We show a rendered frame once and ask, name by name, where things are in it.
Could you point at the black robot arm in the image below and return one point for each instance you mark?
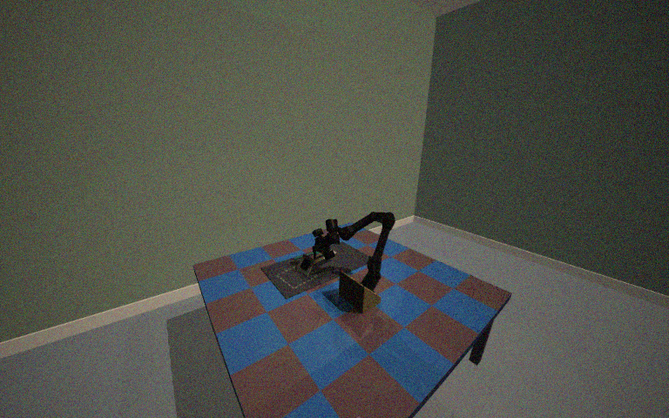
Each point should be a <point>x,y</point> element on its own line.
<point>375,262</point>

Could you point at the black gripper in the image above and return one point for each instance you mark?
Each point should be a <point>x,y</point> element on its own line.
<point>325,245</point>

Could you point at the beige square tile with dark centre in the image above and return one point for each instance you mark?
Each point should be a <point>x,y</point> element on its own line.
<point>305,265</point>

